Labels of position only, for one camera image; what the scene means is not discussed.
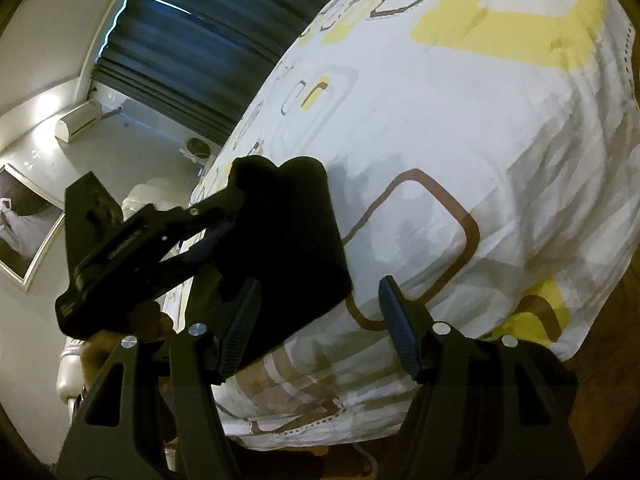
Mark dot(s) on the black pants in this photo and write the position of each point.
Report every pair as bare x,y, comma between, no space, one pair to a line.
290,240

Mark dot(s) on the framed wall picture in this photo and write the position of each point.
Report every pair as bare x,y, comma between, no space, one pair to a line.
25,230

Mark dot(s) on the white air conditioner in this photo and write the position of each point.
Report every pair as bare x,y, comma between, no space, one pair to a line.
77,119

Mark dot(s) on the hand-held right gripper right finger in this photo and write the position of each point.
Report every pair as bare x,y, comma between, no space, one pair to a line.
400,325

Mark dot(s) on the printed bed cover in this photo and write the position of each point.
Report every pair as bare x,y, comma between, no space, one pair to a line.
450,135

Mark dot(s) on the person's left hand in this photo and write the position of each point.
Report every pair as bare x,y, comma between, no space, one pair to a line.
160,325

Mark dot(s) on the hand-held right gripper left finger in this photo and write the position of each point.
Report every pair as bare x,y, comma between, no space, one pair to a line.
240,325

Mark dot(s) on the blue curtain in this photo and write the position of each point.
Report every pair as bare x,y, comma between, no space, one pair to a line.
200,35

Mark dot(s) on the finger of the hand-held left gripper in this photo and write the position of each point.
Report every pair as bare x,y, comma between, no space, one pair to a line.
215,202
202,252

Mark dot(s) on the white tufted headboard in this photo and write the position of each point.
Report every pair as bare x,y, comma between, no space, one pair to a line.
137,197

